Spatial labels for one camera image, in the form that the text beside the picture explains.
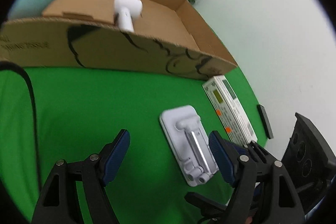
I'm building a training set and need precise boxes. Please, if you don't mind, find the large cardboard tray box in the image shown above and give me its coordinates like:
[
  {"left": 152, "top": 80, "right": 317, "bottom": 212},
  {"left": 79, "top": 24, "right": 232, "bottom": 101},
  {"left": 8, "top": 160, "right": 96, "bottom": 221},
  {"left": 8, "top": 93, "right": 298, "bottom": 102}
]
[{"left": 1, "top": 0, "right": 237, "bottom": 80}]

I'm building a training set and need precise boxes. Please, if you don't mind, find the white folding phone stand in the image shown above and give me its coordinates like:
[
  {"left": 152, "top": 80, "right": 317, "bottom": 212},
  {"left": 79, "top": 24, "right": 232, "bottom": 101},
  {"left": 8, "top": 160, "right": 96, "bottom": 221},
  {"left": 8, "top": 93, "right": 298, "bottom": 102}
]
[{"left": 159, "top": 105, "right": 219, "bottom": 187}]

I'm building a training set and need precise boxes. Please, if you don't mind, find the small black flat device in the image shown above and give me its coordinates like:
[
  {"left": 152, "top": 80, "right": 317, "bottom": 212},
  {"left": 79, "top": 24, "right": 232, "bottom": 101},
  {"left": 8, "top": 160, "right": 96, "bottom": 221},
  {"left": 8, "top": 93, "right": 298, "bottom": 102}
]
[{"left": 257, "top": 104, "right": 274, "bottom": 139}]

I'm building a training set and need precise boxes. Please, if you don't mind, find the long brown cardboard box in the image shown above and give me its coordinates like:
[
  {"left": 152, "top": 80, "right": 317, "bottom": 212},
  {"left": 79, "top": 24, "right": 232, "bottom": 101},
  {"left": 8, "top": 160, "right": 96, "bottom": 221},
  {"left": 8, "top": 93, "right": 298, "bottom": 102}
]
[{"left": 42, "top": 0, "right": 114, "bottom": 25}]

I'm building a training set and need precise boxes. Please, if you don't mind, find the white medicine box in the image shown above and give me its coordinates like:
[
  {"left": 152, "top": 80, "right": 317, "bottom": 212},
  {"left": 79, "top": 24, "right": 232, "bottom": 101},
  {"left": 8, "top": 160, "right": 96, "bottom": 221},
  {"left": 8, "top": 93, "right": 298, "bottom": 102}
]
[{"left": 202, "top": 75, "right": 257, "bottom": 146}]

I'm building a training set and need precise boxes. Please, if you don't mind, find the white handheld fan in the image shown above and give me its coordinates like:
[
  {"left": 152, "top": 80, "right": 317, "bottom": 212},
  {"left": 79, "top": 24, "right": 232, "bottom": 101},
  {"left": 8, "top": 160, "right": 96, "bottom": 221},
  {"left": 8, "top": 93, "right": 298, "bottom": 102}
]
[{"left": 114, "top": 0, "right": 143, "bottom": 32}]

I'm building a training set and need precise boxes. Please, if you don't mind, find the black cable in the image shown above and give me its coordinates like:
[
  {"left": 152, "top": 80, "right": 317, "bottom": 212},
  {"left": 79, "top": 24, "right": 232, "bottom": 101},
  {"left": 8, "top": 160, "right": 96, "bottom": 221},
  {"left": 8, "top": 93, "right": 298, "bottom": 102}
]
[{"left": 0, "top": 61, "right": 43, "bottom": 193}]

